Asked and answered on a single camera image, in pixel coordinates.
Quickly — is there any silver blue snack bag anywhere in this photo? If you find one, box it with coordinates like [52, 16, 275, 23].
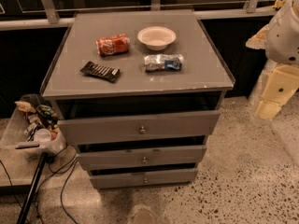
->
[144, 54, 184, 72]

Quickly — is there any metal window railing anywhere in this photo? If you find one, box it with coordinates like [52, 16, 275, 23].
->
[0, 0, 275, 31]

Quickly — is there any white paper bowl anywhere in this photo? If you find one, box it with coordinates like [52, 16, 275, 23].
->
[137, 26, 177, 51]

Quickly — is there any crushed red soda can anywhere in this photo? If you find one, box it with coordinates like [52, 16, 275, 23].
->
[96, 34, 130, 56]

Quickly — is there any grey drawer cabinet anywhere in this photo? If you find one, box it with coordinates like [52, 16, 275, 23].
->
[41, 10, 235, 177]

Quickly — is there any grey bottom drawer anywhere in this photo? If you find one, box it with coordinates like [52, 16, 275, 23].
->
[90, 168, 197, 189]

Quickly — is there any white plastic cup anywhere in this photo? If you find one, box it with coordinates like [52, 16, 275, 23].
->
[34, 129, 51, 142]

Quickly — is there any grey drawer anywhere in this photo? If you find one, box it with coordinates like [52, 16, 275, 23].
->
[58, 111, 220, 145]
[90, 168, 197, 189]
[78, 145, 206, 171]

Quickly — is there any black pole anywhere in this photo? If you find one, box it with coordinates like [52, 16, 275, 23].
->
[16, 153, 48, 224]

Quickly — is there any yellow clamp on ledge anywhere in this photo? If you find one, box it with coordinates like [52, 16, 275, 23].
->
[273, 0, 287, 10]

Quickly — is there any grey top drawer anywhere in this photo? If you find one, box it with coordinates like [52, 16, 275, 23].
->
[58, 111, 220, 145]

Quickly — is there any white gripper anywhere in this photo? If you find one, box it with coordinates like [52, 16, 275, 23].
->
[246, 24, 299, 119]

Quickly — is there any black floor cable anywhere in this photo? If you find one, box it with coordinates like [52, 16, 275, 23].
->
[34, 152, 80, 224]

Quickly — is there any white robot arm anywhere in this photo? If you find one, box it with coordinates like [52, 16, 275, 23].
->
[246, 0, 299, 119]

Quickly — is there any black striped snack bar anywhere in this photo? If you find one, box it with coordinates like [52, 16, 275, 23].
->
[80, 62, 121, 83]

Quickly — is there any clear plastic trash bin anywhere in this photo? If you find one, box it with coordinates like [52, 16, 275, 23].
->
[1, 94, 66, 157]

